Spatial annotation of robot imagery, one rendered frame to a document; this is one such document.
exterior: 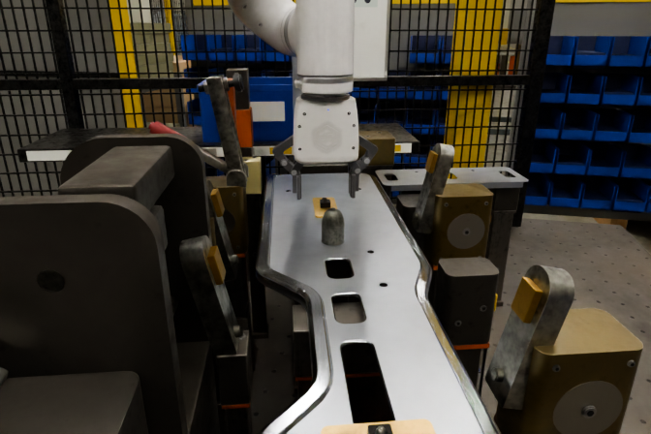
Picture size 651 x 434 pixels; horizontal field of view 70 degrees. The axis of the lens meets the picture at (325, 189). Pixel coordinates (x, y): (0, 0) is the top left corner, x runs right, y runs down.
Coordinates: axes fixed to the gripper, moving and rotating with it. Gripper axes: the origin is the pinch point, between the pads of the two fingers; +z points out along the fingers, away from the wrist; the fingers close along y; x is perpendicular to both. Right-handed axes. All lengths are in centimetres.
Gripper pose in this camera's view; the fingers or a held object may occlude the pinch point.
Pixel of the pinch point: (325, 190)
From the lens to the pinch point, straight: 76.1
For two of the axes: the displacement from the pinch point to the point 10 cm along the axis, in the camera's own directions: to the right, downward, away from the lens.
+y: 10.0, -0.3, 0.8
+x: -0.8, -3.3, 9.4
